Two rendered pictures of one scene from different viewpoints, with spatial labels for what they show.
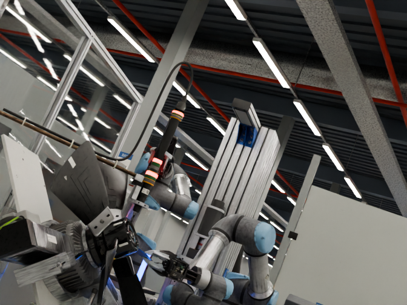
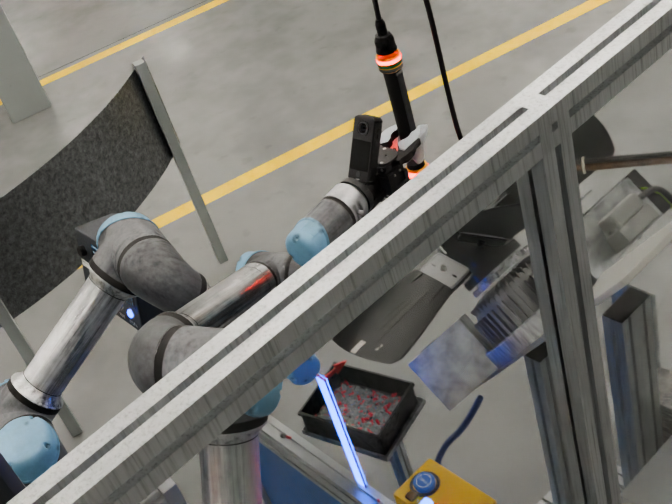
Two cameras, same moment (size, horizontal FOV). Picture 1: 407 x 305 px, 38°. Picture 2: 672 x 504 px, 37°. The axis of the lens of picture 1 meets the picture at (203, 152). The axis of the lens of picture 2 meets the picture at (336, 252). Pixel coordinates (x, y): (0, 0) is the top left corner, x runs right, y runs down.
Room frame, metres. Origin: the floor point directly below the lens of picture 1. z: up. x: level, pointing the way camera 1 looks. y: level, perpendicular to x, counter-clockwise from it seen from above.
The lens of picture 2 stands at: (3.35, 1.07, 2.52)
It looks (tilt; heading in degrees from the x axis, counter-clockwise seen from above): 37 degrees down; 223
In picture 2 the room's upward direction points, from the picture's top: 19 degrees counter-clockwise
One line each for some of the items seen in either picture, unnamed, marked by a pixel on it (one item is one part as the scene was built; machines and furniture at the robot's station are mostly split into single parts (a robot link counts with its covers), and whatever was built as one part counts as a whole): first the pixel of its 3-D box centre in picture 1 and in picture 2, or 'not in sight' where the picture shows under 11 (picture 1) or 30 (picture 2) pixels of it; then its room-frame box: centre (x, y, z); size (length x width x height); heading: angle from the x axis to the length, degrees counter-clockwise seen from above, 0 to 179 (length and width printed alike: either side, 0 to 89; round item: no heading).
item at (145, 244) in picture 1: (141, 249); not in sight; (2.94, 0.10, 1.20); 0.13 x 0.12 x 0.14; 101
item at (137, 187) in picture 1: (141, 191); not in sight; (2.07, 0.15, 1.38); 0.09 x 0.07 x 0.10; 110
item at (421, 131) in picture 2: (151, 155); (417, 148); (2.09, 0.17, 1.51); 0.09 x 0.03 x 0.06; 166
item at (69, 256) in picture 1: (68, 260); not in sight; (1.74, 0.24, 1.08); 0.07 x 0.04 x 0.06; 175
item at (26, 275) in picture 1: (42, 268); not in sight; (1.76, 0.30, 1.03); 0.15 x 0.10 x 0.14; 75
